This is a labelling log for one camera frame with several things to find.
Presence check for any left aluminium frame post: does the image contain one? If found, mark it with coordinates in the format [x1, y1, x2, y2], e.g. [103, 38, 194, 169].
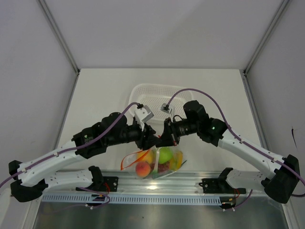
[37, 0, 81, 74]

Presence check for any red grape bunch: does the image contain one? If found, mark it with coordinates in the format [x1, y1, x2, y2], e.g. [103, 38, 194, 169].
[158, 162, 170, 173]

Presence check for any orange fruit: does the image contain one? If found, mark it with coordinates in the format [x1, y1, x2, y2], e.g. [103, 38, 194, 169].
[137, 150, 155, 164]

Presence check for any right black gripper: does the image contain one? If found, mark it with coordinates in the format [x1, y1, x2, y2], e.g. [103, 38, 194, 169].
[156, 117, 200, 148]

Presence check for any aluminium rail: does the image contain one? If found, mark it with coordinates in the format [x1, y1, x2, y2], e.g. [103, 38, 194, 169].
[32, 170, 293, 198]

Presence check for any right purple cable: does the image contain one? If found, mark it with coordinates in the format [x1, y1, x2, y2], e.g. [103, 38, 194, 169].
[165, 88, 305, 210]

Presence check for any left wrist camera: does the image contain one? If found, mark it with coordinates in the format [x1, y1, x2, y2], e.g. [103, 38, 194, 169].
[134, 104, 154, 132]

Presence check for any aluminium frame post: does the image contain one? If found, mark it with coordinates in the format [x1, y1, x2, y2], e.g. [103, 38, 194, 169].
[37, 0, 81, 74]
[243, 0, 293, 74]

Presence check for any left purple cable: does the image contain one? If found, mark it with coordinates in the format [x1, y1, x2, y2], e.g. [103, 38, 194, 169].
[0, 102, 143, 213]

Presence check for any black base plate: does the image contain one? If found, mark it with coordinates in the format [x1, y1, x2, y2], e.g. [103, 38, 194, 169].
[199, 178, 246, 194]
[101, 177, 119, 192]

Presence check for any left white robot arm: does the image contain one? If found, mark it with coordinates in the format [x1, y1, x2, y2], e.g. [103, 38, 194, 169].
[9, 110, 159, 202]

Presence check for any purple cable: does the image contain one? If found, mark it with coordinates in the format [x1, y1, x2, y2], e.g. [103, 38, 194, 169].
[165, 88, 305, 210]
[0, 102, 143, 213]

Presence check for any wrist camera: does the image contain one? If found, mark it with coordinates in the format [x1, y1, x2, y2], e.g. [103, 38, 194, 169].
[160, 103, 174, 119]
[134, 104, 154, 132]

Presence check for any red peach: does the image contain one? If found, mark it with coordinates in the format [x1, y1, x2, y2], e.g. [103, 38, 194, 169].
[135, 161, 151, 178]

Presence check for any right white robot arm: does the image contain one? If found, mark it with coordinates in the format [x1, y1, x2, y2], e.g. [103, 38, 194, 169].
[157, 100, 301, 204]

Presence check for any white perforated plastic basket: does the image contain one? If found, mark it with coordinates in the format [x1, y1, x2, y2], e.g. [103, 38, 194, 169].
[129, 83, 193, 124]

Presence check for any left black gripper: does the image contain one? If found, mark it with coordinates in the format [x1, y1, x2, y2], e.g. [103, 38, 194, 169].
[106, 120, 162, 150]

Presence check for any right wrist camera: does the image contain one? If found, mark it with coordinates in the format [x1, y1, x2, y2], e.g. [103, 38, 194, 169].
[160, 103, 174, 119]

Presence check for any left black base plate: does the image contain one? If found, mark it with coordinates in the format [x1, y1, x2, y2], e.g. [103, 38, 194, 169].
[101, 177, 119, 192]

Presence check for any slotted cable duct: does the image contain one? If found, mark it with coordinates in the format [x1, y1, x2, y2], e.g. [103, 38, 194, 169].
[41, 193, 222, 206]

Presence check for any green apple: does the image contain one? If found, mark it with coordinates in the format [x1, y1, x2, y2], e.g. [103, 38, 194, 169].
[159, 147, 173, 164]

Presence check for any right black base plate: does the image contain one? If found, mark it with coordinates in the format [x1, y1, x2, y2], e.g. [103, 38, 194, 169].
[199, 178, 246, 194]

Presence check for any clear orange zip top bag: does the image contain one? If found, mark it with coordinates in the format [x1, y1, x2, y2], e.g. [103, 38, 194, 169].
[120, 146, 187, 180]

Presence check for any yellow pear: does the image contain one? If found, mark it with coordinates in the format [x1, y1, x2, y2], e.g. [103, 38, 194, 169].
[169, 151, 183, 171]

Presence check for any right aluminium frame post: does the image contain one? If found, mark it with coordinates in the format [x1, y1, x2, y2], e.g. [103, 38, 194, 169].
[243, 0, 293, 74]

